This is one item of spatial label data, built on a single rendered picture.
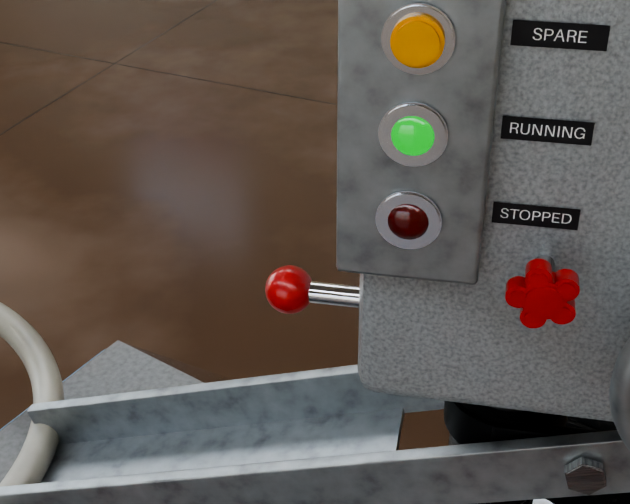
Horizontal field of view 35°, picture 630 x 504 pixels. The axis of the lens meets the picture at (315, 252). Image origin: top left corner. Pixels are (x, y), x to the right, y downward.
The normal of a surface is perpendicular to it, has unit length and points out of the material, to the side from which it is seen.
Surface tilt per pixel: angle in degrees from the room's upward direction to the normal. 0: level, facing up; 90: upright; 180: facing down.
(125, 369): 0
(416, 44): 90
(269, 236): 0
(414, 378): 90
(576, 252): 90
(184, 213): 0
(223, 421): 90
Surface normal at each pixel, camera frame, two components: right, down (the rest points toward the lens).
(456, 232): -0.19, 0.54
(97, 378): 0.00, -0.84
